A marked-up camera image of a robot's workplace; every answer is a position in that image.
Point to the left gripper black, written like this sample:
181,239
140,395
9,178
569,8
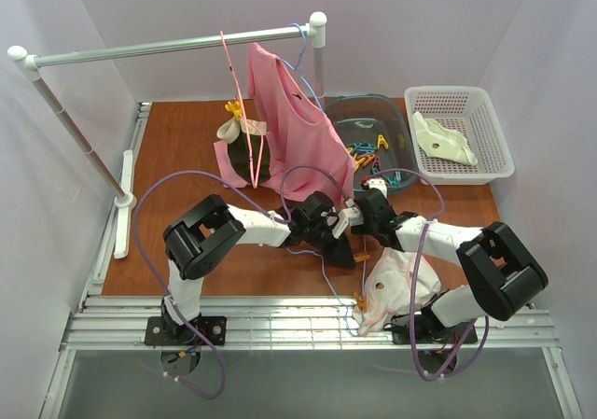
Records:
330,240

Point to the blue wire hanger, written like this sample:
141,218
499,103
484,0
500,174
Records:
303,273

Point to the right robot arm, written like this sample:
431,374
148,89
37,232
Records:
450,273

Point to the yellow clothespin centre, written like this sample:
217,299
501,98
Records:
359,160

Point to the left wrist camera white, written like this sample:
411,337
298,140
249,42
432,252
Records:
345,218

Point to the pink garment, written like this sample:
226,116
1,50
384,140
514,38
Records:
306,153

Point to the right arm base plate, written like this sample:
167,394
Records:
424,331

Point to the orange clothespin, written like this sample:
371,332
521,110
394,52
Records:
370,159
360,302
361,256

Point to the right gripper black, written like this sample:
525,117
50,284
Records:
368,200

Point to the teal transparent plastic bin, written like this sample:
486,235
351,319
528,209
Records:
363,118

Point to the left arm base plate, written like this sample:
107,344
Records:
160,332

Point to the dark green beige underwear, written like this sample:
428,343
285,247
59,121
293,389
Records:
242,153

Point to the aluminium rail frame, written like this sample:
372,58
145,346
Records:
294,358

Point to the pink wire hanger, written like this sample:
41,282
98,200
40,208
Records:
253,165

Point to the yellow clothespin on hanger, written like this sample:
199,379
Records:
234,106

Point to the white pink-trimmed underwear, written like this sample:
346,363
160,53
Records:
388,289

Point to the cream underwear in basket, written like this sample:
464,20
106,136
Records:
439,142

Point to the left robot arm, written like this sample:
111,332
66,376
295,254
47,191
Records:
198,241

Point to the white plastic basket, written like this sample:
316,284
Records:
470,111

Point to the light blue clothespin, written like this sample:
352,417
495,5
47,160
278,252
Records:
361,147

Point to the clothes rack with white feet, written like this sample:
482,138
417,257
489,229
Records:
124,201

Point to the magenta clothespin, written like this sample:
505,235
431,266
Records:
376,166

